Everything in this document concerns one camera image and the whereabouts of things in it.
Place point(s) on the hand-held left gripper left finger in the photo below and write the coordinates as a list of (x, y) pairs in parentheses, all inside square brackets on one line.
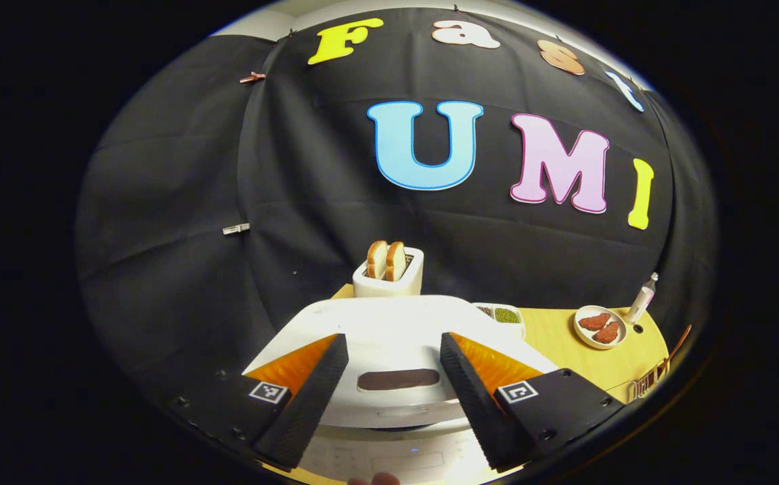
[(308, 404)]

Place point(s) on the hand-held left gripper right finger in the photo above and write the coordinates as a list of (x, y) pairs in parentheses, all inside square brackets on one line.
[(473, 404)]

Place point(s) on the white rice cooker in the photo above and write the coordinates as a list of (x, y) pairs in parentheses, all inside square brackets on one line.
[(389, 330)]

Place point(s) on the brown wooden spoon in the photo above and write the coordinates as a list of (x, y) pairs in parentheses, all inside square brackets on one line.
[(677, 347)]

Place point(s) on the white divided seasoning dish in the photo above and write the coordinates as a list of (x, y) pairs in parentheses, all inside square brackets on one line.
[(507, 315)]

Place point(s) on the white round plate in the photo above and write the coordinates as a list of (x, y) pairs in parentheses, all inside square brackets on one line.
[(581, 333)]

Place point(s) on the white toaster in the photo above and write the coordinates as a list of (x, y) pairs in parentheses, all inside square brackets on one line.
[(389, 288)]

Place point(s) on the reddish brown meat piece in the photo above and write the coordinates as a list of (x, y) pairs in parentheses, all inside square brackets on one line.
[(594, 321), (608, 333)]

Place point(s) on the toast bread slice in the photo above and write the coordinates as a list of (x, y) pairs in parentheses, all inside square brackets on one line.
[(376, 259), (397, 261)]

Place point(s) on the white cloth clip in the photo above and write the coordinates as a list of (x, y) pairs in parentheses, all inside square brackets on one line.
[(236, 229)]

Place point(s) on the small clear plastic bottle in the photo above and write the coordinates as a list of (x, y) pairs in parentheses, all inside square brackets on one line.
[(639, 303)]

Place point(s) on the black backdrop cloth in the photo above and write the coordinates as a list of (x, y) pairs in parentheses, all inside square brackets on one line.
[(180, 202)]

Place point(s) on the pink cloth clip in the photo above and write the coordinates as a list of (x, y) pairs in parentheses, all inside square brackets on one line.
[(252, 77)]

